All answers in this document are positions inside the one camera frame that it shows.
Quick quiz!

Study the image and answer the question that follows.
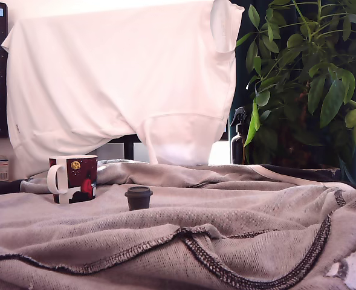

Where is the dark planter box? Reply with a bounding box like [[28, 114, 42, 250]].
[[264, 164, 343, 182]]

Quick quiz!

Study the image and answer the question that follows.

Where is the black spray bottle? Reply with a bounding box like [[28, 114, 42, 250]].
[[229, 106, 251, 165]]

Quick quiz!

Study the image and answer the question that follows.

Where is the red picture coffee mug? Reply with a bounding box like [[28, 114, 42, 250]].
[[47, 155, 99, 205]]

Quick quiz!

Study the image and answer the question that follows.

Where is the grey knit cloth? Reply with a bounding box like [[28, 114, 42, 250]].
[[0, 158, 356, 290]]

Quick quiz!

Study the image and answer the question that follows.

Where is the green leafy houseplant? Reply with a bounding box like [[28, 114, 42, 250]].
[[235, 0, 356, 170]]

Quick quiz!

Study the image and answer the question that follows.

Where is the white draped t-shirt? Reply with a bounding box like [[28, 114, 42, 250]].
[[1, 0, 245, 175]]

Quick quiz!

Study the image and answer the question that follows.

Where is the black monitor stand post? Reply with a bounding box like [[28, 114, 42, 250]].
[[123, 134, 140, 161]]

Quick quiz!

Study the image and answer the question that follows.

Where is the grey coffee capsule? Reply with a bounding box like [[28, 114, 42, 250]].
[[124, 185, 154, 211]]

